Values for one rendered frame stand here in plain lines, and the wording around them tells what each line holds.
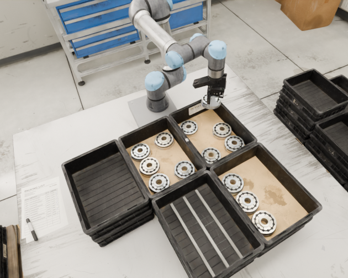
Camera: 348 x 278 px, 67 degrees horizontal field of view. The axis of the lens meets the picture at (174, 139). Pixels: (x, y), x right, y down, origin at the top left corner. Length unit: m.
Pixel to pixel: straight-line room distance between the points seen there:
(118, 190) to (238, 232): 0.59
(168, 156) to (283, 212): 0.61
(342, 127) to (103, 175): 1.77
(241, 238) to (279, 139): 0.70
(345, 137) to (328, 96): 0.34
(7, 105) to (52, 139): 1.71
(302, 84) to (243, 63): 1.09
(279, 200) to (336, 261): 0.35
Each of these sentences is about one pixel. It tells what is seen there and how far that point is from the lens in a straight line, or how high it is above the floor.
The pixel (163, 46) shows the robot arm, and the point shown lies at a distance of 1.22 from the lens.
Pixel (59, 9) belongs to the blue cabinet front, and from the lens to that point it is 2.91.
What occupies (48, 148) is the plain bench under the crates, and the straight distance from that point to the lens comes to 1.82.
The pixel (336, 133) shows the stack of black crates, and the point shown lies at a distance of 2.29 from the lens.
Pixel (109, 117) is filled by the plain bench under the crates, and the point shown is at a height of 0.70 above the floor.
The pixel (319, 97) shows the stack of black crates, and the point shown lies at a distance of 2.34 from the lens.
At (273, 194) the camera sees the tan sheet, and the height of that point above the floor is 0.83.
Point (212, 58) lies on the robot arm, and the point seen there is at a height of 1.30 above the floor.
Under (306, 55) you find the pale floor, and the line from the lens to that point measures 3.60.
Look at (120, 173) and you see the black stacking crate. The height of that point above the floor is 0.83.
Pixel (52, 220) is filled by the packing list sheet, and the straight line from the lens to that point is 1.55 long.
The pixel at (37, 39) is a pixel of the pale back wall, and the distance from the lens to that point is 3.98.
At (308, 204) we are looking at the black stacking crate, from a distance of 1.30.
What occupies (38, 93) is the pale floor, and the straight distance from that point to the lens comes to 3.44.
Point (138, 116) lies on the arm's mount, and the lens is 1.69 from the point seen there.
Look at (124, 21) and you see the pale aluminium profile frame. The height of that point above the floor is 0.60.
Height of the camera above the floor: 1.99
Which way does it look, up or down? 53 degrees down
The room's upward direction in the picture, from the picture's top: 7 degrees counter-clockwise
